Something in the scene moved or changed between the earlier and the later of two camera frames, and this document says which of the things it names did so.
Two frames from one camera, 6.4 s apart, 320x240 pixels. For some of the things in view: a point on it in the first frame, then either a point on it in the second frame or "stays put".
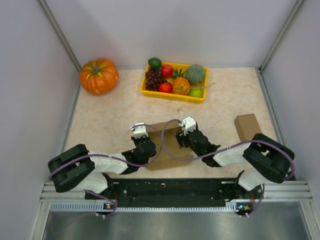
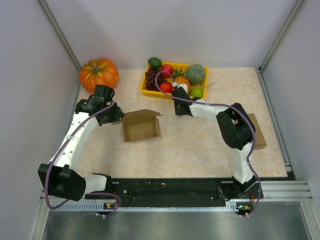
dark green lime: (155, 62) stays put
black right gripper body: (187, 142) to (178, 111)
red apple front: (165, 87) stays put
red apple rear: (167, 71) stays put
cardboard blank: (169, 155) to (140, 124)
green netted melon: (195, 73) stays put
